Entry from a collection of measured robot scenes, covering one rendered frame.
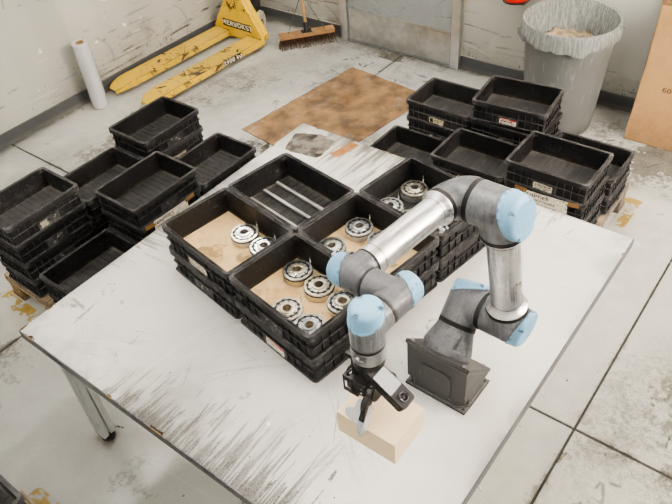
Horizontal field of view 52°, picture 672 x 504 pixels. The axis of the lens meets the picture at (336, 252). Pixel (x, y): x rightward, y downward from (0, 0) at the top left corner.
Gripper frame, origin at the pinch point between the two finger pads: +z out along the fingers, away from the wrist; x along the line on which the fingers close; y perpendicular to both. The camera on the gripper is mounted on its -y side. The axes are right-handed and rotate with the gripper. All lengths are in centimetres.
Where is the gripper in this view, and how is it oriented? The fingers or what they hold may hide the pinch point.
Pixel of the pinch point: (380, 415)
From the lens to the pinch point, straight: 162.8
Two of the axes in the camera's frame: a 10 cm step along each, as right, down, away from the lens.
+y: -7.9, -3.6, 4.9
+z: 0.8, 7.4, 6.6
